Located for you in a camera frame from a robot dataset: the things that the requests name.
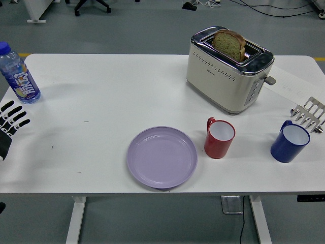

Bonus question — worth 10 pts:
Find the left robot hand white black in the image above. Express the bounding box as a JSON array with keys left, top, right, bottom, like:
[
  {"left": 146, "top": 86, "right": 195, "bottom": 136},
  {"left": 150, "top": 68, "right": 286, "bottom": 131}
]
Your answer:
[{"left": 0, "top": 100, "right": 31, "bottom": 162}]

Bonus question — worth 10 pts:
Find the purple round plate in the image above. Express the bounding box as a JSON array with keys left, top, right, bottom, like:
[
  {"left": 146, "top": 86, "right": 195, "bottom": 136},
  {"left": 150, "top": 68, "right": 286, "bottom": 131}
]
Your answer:
[{"left": 126, "top": 126, "right": 199, "bottom": 190}]

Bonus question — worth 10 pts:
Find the blue-label plastic drink bottle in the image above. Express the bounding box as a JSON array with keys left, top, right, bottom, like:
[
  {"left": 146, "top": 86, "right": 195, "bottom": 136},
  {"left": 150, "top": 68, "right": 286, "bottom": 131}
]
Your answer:
[{"left": 0, "top": 42, "right": 42, "bottom": 105}]

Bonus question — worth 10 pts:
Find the white background desk leg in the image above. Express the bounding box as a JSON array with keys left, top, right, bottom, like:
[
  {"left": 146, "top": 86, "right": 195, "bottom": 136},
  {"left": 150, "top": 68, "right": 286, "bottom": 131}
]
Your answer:
[{"left": 26, "top": 0, "right": 55, "bottom": 24}]

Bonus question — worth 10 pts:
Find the white table leg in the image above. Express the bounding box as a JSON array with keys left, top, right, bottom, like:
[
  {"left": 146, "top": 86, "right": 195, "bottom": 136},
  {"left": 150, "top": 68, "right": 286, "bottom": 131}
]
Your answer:
[
  {"left": 65, "top": 195, "right": 87, "bottom": 244},
  {"left": 248, "top": 195, "right": 273, "bottom": 244}
]

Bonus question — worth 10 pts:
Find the black office chair base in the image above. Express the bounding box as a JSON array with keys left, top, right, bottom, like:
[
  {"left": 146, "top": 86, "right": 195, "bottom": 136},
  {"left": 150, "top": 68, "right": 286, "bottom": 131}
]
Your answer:
[{"left": 64, "top": 0, "right": 112, "bottom": 17}]

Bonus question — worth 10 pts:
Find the red mug white inside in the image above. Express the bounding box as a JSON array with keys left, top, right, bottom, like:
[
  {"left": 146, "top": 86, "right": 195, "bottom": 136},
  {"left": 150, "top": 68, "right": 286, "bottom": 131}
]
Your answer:
[{"left": 204, "top": 116, "right": 236, "bottom": 160}]

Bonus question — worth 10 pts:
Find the black floor power strip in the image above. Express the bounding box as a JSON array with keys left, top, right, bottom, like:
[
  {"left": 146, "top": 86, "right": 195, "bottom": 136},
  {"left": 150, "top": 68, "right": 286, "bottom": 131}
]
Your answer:
[{"left": 182, "top": 2, "right": 198, "bottom": 12}]

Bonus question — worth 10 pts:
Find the cream and chrome toaster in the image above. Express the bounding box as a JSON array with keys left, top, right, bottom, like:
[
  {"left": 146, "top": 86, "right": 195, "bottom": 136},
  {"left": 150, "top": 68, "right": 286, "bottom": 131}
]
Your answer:
[{"left": 186, "top": 25, "right": 276, "bottom": 115}]

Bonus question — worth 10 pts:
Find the brown bread slice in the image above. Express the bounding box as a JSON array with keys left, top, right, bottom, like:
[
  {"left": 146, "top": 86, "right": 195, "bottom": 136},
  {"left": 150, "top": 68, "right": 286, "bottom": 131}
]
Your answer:
[{"left": 212, "top": 28, "right": 247, "bottom": 63}]

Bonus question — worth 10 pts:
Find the silver under-table control box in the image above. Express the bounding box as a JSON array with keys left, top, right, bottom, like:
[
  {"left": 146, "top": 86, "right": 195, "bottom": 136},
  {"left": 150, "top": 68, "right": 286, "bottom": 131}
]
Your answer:
[{"left": 220, "top": 195, "right": 244, "bottom": 215}]

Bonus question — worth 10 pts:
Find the blue mug white inside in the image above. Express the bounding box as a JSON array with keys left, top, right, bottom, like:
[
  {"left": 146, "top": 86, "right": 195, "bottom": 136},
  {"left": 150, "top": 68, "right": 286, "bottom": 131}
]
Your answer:
[{"left": 270, "top": 120, "right": 311, "bottom": 163}]

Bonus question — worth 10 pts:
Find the white paper sheet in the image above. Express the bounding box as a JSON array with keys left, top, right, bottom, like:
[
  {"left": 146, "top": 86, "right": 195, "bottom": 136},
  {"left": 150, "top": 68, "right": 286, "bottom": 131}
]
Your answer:
[{"left": 263, "top": 63, "right": 322, "bottom": 105}]

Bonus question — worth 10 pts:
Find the silver metal toast rack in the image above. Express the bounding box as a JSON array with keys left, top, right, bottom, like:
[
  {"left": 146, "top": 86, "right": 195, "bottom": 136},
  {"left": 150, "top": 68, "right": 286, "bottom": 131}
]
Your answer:
[{"left": 290, "top": 96, "right": 325, "bottom": 134}]

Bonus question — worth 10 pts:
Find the black table control panel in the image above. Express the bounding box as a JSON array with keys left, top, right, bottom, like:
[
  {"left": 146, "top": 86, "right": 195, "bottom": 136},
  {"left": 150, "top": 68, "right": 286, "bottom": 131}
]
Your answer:
[{"left": 297, "top": 194, "right": 325, "bottom": 203}]

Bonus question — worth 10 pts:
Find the white background furniture foot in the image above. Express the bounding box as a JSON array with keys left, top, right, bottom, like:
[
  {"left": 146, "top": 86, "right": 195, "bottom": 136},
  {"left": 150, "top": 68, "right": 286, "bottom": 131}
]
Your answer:
[{"left": 312, "top": 0, "right": 325, "bottom": 19}]

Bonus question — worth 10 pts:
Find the white floor cable bundle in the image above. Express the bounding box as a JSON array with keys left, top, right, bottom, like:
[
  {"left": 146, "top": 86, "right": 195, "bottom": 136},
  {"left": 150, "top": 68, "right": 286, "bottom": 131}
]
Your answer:
[{"left": 197, "top": 0, "right": 222, "bottom": 8}]

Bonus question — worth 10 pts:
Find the black power cable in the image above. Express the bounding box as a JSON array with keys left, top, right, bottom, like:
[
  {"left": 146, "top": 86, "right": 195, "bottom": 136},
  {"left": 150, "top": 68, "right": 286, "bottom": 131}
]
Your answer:
[{"left": 238, "top": 195, "right": 247, "bottom": 244}]

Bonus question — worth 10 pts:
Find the black floor cable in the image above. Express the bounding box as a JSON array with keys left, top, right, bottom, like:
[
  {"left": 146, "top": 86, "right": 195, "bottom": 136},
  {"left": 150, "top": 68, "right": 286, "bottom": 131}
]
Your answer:
[{"left": 238, "top": 0, "right": 325, "bottom": 19}]

